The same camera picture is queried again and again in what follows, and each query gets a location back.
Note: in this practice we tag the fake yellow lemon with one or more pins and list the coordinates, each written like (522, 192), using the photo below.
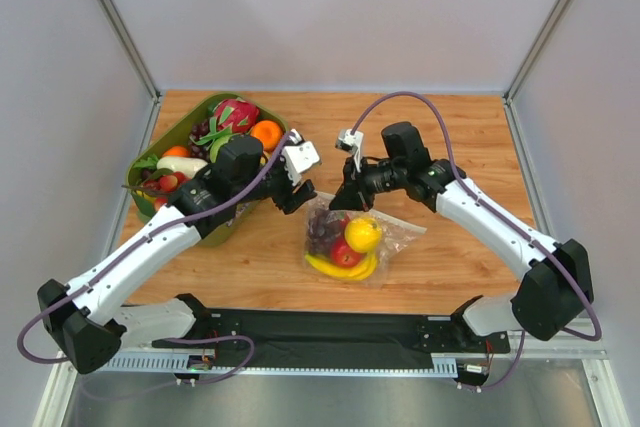
(363, 234)

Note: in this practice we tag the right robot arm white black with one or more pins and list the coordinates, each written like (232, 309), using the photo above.
(554, 277)

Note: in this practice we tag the fake red cherry bunch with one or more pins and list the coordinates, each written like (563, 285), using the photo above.
(157, 191)

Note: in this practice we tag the fake orange persimmon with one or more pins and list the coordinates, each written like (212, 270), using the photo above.
(269, 133)

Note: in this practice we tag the fake small orange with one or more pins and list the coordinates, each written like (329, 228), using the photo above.
(177, 151)

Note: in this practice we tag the black base mat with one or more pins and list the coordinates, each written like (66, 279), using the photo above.
(322, 340)

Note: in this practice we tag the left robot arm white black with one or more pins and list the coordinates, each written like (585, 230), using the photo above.
(87, 317)

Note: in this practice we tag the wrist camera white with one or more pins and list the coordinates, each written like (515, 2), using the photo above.
(299, 159)
(351, 141)

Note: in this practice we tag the fake yellow banana bunch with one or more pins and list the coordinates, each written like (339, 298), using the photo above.
(360, 272)

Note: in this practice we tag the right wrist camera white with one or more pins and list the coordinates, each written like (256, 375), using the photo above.
(351, 141)

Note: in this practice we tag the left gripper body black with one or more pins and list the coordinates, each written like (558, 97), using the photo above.
(286, 192)

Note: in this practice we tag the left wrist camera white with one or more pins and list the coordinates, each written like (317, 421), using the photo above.
(299, 159)

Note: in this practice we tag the fake purple grapes in bag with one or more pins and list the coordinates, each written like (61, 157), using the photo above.
(324, 228)

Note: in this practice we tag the fake white radish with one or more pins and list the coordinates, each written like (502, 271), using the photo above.
(185, 165)

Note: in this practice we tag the olive green plastic bin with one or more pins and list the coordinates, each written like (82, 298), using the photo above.
(177, 134)

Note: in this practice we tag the clear zip top bag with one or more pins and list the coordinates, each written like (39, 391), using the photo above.
(397, 235)

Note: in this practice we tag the fake pink dragon fruit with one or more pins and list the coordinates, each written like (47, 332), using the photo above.
(236, 116)

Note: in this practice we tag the fake dark grapes in bin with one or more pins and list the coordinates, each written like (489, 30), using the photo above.
(198, 142)

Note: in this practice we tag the fake green cabbage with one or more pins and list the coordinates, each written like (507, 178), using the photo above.
(217, 144)

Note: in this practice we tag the fake red apple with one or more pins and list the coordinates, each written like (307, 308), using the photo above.
(343, 256)

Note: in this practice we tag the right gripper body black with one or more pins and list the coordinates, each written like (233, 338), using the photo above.
(355, 187)

